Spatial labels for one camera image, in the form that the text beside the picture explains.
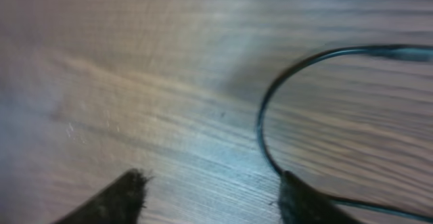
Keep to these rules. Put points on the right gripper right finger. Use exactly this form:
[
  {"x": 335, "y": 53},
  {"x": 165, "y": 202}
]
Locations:
[{"x": 299, "y": 203}]

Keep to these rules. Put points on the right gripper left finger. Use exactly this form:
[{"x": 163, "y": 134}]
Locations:
[{"x": 120, "y": 202}]

